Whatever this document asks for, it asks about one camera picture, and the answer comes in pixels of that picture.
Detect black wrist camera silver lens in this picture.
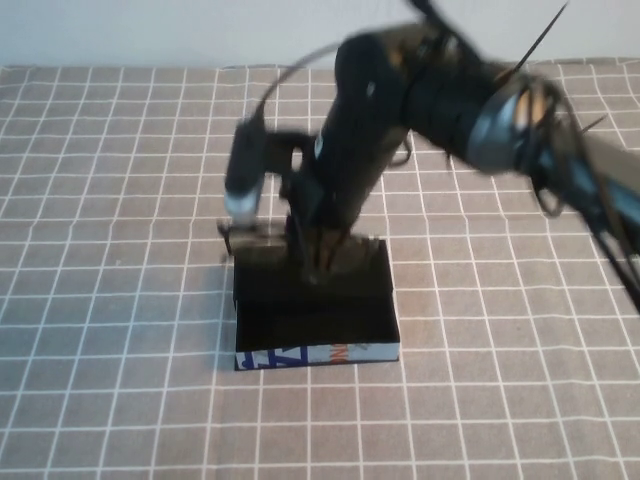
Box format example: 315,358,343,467
223,117,307,224

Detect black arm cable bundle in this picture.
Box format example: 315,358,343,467
519,69,640,314

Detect black camera cable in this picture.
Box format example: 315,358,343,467
255,41,342,126

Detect grey white-checked tablecloth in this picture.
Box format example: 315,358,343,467
0,55,640,480

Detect black glasses case printed side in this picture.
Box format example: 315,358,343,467
232,237,402,374

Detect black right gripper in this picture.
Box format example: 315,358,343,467
283,128,402,287

